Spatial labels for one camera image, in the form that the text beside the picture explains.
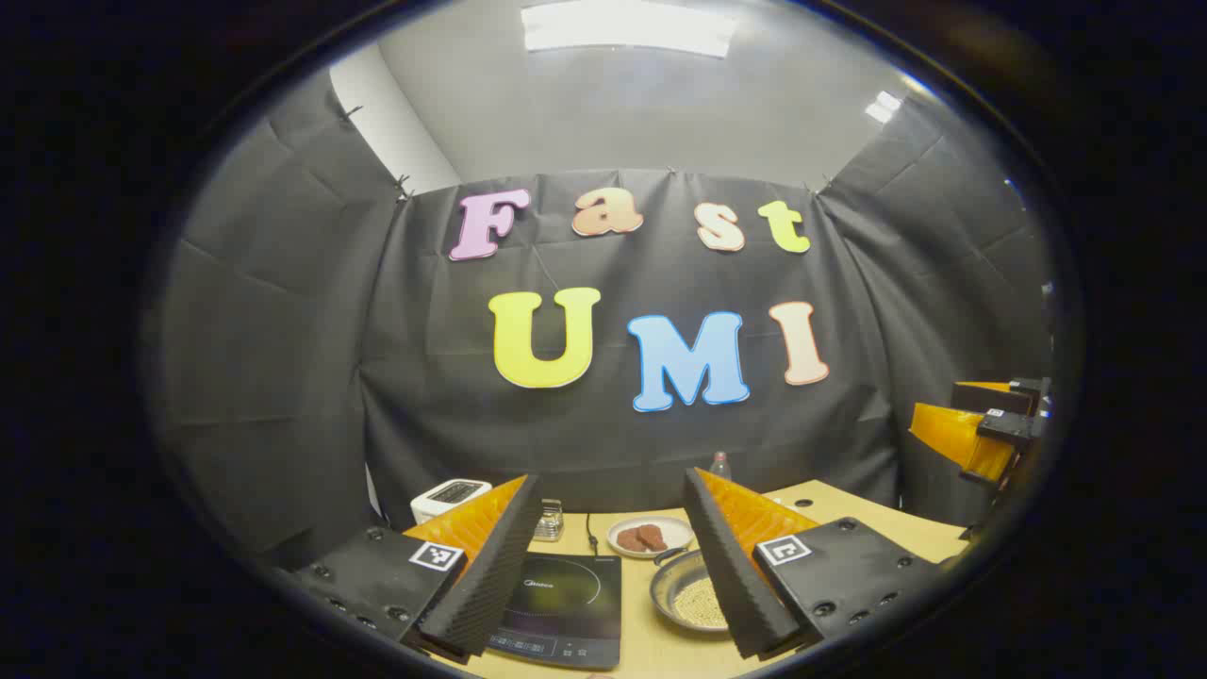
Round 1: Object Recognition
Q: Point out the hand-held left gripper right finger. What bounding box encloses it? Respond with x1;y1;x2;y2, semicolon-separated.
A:
682;468;944;661

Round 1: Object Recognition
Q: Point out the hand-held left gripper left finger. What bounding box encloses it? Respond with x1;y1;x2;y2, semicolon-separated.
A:
292;474;545;666

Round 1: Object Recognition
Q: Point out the stainless steel pot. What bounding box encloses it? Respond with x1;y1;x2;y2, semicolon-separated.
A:
649;545;732;633

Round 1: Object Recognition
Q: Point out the black induction cooktop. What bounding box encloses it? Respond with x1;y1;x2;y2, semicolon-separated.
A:
486;554;623;671

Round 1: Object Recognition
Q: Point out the pile of yellow soybeans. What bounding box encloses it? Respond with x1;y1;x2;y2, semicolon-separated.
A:
674;575;729;628

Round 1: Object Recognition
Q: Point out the white round plate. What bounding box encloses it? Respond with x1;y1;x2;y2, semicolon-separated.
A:
606;515;696;559

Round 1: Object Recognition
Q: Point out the white toaster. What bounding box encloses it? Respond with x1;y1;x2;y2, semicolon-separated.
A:
411;479;493;526

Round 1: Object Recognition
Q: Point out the black backdrop cloth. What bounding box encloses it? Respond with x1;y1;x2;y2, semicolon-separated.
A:
156;71;1052;567

